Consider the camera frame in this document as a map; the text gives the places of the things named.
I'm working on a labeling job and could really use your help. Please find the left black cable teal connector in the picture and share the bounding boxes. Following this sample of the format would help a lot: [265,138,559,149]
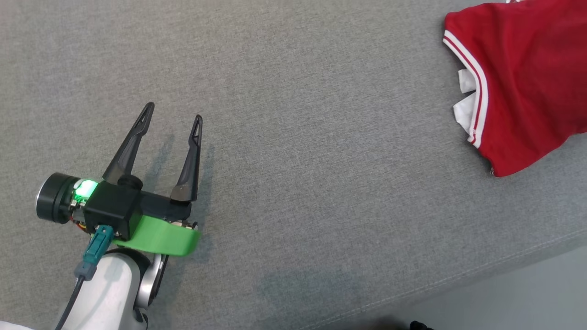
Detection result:
[54,225,115,330]

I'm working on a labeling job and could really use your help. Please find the red basketball jersey white sleeves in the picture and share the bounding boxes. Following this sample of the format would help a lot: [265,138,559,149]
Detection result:
[443,0,587,178]

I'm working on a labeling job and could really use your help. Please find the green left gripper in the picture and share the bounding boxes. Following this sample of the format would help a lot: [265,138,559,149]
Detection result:
[36,102,203,257]

